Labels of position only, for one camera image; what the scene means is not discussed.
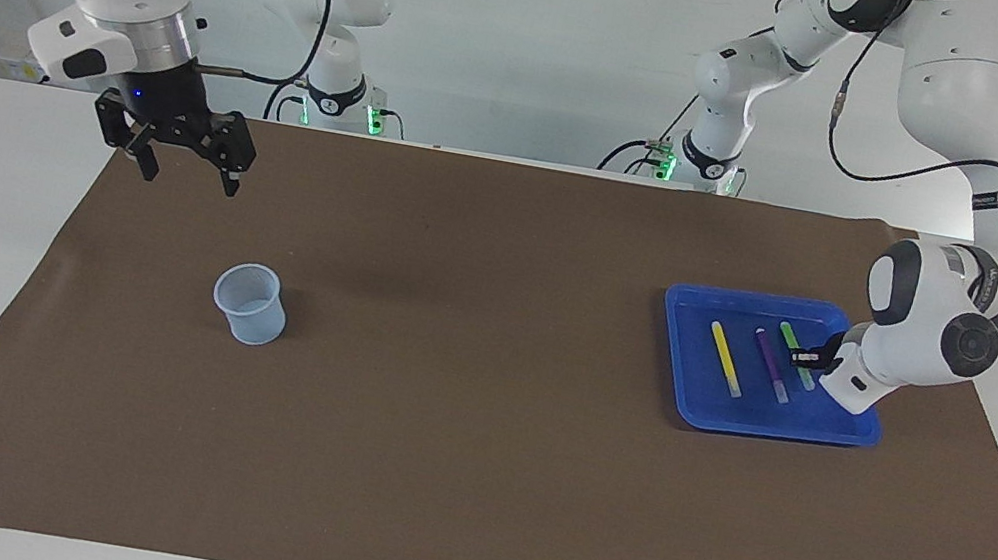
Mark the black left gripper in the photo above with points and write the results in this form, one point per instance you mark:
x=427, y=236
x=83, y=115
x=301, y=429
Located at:
x=836, y=347

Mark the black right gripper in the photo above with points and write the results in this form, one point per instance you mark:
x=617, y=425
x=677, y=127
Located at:
x=169, y=103

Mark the green pen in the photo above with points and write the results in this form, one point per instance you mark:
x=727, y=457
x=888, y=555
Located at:
x=790, y=336

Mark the purple pen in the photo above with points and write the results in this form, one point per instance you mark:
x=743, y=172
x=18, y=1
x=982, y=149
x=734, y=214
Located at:
x=771, y=364

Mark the yellow pen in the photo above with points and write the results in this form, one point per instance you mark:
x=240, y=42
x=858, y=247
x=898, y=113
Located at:
x=725, y=358

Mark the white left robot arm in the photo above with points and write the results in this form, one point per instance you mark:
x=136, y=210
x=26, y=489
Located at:
x=918, y=320

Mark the blue plastic tray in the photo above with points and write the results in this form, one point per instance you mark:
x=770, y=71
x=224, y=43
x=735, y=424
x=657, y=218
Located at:
x=703, y=395

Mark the translucent plastic cup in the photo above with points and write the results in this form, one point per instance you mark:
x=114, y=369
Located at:
x=254, y=320

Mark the white power strip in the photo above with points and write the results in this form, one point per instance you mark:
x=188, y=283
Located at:
x=22, y=68

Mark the brown table mat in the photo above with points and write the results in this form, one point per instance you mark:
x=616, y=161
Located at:
x=468, y=467

